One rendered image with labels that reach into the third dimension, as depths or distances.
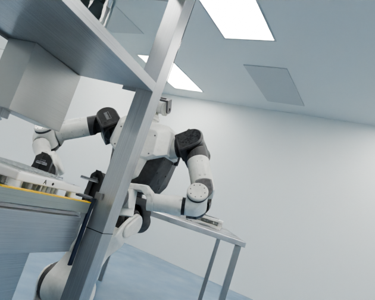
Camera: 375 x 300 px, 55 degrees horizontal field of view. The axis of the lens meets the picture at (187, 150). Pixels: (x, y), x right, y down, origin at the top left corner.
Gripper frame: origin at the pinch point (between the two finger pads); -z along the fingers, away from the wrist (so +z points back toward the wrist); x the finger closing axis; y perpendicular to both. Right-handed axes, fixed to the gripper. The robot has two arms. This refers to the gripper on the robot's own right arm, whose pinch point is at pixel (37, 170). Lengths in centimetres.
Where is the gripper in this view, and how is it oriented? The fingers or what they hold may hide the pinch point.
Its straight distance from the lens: 128.8
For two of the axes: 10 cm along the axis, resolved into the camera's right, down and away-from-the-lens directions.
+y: -9.2, -3.4, -1.9
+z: -2.3, 0.8, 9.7
